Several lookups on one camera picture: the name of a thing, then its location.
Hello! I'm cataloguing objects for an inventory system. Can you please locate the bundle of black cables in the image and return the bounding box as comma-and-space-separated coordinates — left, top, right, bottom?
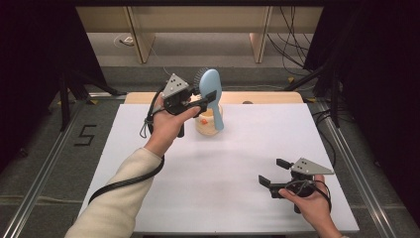
266, 5, 319, 77

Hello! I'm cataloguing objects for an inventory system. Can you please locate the black metal stand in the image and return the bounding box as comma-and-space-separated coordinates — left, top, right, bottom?
58, 70, 127, 132
283, 63, 342, 129

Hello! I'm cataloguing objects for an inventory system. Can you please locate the black tape numeral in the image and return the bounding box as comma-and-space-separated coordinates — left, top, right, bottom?
73, 124, 98, 147

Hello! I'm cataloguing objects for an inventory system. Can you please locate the thin white floor cable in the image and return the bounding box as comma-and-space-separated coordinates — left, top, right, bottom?
150, 46, 317, 91

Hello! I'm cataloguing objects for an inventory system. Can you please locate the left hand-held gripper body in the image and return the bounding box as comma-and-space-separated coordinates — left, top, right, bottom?
160, 72, 209, 139

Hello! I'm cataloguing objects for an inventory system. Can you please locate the person's left hand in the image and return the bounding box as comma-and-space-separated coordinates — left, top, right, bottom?
144, 93, 202, 158

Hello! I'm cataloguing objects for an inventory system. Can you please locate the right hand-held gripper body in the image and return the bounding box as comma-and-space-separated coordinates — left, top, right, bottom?
268, 158, 335, 214

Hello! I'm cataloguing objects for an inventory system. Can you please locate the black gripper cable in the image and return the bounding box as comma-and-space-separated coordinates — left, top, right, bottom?
284, 178, 333, 212
87, 86, 166, 204

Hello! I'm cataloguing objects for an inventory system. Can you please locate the cream ribbed holder cup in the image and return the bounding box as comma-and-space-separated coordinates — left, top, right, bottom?
194, 102, 225, 137

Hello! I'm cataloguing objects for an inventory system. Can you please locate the light blue hairbrush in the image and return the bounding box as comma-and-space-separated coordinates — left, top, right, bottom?
192, 67, 226, 132

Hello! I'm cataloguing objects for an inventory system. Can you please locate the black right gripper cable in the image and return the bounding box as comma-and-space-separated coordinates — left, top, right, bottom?
284, 178, 333, 212

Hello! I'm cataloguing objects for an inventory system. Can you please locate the aluminium floor rail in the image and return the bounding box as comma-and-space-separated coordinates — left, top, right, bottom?
1, 98, 87, 238
316, 100, 398, 238

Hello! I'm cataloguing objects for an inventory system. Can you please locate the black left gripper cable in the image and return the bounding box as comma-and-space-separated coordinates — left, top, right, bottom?
87, 86, 166, 204

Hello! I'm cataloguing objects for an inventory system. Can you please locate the person's right hand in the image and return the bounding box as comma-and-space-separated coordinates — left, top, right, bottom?
277, 174, 343, 237

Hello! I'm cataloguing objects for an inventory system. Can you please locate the round white floor outlet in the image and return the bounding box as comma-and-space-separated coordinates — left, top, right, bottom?
113, 34, 136, 48

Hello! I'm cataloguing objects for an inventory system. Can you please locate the beige floor cable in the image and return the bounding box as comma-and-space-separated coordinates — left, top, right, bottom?
0, 194, 84, 204

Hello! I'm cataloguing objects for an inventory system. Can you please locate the black curtain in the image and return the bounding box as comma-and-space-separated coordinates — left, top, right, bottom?
0, 0, 110, 173
303, 0, 420, 226

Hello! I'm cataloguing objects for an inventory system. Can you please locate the light wooden desk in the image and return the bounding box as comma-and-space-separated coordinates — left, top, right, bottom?
74, 5, 325, 64

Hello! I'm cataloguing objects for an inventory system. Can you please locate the black cable beside table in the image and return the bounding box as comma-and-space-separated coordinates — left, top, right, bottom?
311, 108, 338, 169

